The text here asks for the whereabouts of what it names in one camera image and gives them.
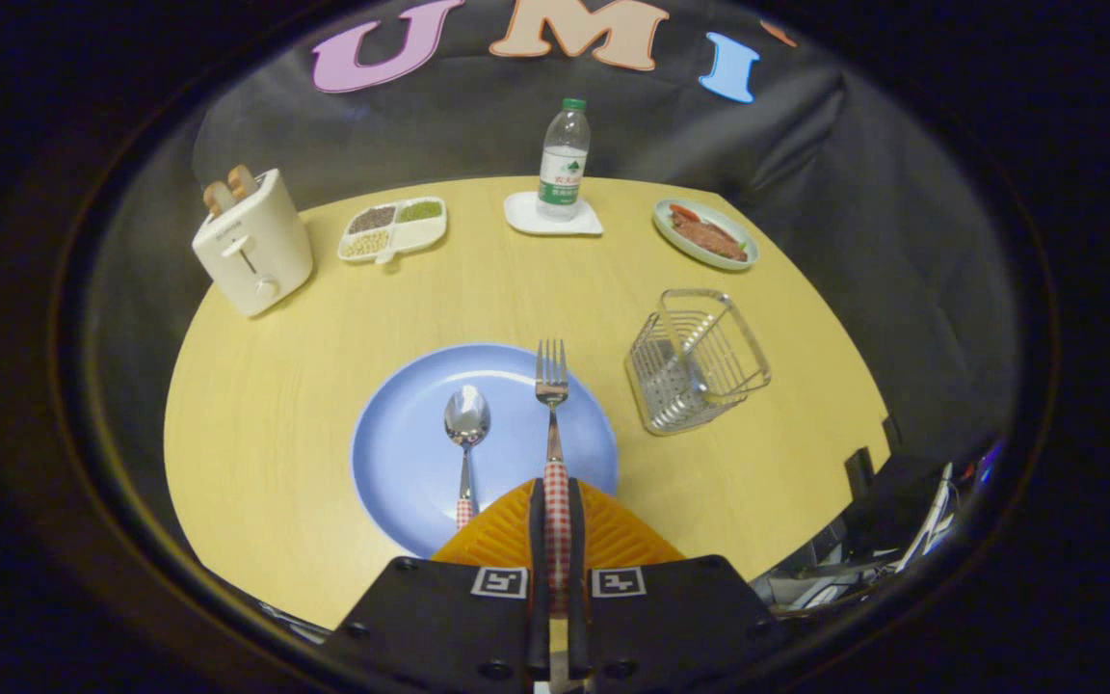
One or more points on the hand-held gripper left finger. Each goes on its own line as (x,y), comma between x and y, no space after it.
(538,540)

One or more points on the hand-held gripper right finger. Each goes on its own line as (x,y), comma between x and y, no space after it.
(578,540)

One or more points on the blue round plate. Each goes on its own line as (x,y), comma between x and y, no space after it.
(401,453)

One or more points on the white square coaster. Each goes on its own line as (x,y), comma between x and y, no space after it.
(526,217)

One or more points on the green plate with meat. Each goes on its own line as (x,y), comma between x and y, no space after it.
(704,234)

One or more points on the white divided tray with beans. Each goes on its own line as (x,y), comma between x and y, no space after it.
(393,229)

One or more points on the clear plastic water bottle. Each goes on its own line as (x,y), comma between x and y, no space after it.
(564,164)

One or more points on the cream toaster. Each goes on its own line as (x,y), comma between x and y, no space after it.
(256,246)

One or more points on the black backdrop cloth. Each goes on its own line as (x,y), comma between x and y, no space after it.
(478,125)

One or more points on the toast slice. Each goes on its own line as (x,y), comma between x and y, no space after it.
(219,198)
(242,180)

